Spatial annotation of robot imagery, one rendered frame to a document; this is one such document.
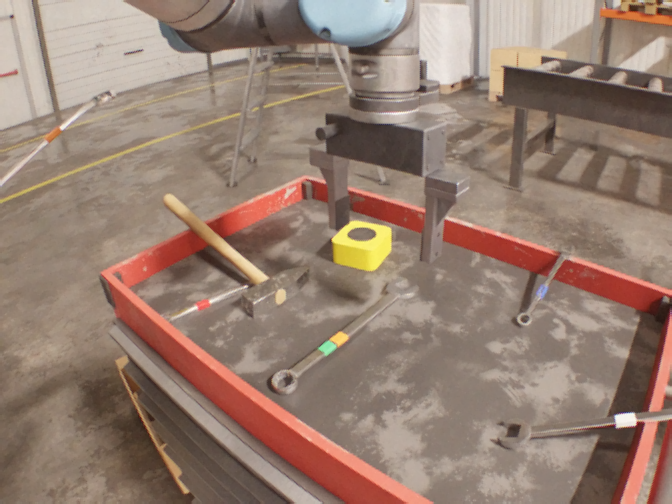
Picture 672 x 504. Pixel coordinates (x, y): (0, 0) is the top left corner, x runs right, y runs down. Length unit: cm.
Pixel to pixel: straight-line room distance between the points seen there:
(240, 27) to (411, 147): 20
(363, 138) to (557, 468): 39
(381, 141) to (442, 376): 26
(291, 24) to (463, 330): 41
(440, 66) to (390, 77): 646
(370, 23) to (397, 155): 18
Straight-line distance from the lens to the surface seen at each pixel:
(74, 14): 1074
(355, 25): 35
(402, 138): 48
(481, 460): 46
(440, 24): 685
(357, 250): 69
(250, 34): 41
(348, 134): 52
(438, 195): 48
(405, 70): 47
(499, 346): 58
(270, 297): 62
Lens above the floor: 128
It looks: 30 degrees down
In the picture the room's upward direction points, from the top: 3 degrees counter-clockwise
